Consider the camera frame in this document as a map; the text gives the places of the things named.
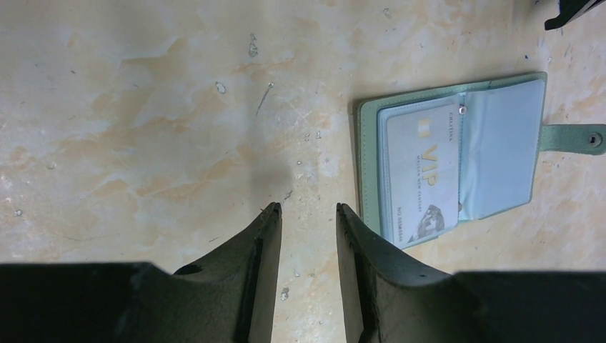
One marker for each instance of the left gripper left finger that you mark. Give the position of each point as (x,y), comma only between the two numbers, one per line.
(228,295)

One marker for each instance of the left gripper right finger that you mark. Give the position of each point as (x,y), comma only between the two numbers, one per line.
(389,296)

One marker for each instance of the green leather card holder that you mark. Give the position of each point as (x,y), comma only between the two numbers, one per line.
(501,136)

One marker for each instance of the white VIP card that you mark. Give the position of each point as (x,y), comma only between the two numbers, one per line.
(422,151)

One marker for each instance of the black plastic card tray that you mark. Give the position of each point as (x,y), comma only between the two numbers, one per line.
(569,11)

